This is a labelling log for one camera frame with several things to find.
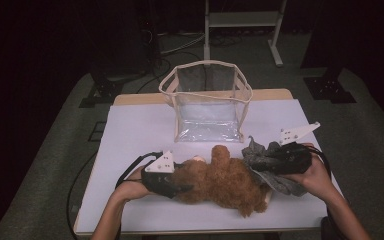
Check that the black stand base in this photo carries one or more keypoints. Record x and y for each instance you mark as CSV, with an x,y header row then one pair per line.
x,y
103,91
328,88

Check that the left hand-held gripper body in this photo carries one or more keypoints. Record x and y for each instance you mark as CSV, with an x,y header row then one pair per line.
x,y
156,181

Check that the brown teddy bear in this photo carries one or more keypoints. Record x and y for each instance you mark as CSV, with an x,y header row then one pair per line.
x,y
223,180

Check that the wooden table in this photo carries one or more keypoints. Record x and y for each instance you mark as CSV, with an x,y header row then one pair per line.
x,y
270,94

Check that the person's left hand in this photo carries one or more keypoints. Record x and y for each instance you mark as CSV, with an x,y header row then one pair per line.
x,y
130,188

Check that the grey cloth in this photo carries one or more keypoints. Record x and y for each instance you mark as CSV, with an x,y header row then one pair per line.
x,y
280,186

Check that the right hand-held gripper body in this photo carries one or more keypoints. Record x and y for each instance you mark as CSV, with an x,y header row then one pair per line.
x,y
290,160

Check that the person's right leg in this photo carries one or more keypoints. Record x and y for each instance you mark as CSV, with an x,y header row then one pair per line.
x,y
330,230

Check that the clear bag with beige trim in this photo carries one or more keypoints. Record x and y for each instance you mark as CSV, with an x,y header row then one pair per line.
x,y
210,130

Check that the white table cover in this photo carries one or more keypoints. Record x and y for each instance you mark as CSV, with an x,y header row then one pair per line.
x,y
140,123

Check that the white metal stand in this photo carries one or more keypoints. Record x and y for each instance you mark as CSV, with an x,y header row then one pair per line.
x,y
243,19

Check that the person's right hand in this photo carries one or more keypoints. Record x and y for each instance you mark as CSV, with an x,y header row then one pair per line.
x,y
316,186

